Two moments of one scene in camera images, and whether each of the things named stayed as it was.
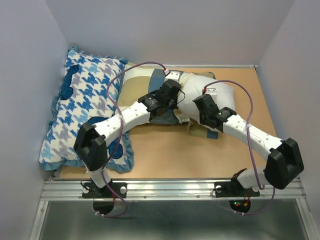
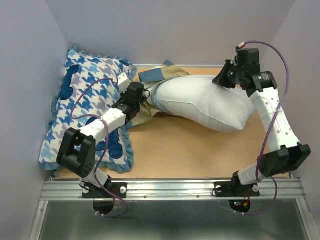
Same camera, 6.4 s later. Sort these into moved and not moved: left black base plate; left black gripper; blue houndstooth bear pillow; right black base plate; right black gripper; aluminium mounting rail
Moved: left black gripper; right black gripper
Not moved: right black base plate; left black base plate; aluminium mounting rail; blue houndstooth bear pillow
